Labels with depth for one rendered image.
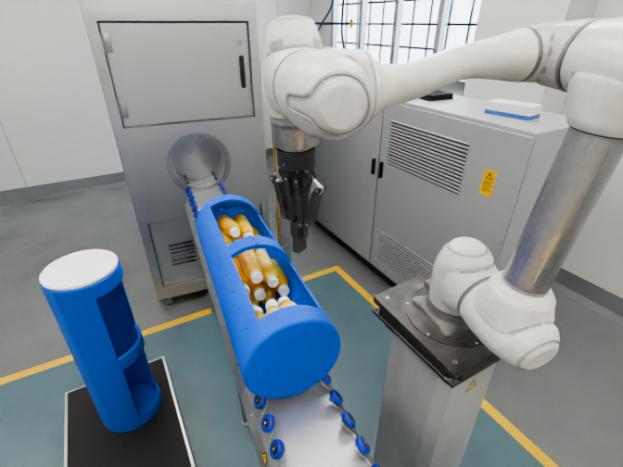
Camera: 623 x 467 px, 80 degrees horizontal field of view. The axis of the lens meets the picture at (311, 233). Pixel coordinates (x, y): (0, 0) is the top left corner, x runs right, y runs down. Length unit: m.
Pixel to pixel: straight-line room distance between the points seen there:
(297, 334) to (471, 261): 0.51
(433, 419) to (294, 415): 0.50
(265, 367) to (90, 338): 0.94
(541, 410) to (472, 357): 1.46
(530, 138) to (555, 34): 1.17
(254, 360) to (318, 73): 0.73
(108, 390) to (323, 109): 1.74
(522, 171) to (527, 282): 1.17
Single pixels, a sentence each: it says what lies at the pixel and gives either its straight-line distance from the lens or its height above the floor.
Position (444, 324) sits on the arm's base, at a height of 1.08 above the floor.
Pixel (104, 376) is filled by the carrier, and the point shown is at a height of 0.55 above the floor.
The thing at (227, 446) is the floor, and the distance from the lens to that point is 2.23.
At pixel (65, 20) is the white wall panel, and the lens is 5.36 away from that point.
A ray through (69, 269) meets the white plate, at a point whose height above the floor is 1.04.
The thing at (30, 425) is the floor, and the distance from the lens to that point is 2.72.
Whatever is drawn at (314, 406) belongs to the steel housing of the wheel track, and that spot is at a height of 0.93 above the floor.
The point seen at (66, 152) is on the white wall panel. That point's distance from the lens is 5.55.
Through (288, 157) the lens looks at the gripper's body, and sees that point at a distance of 0.69.
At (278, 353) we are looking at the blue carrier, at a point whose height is 1.14.
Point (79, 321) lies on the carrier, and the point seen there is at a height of 0.88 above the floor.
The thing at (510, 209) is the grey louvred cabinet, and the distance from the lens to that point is 2.16.
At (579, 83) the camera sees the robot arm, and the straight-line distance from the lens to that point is 0.85.
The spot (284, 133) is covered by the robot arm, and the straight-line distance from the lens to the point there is 0.67.
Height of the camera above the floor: 1.89
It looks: 30 degrees down
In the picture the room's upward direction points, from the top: straight up
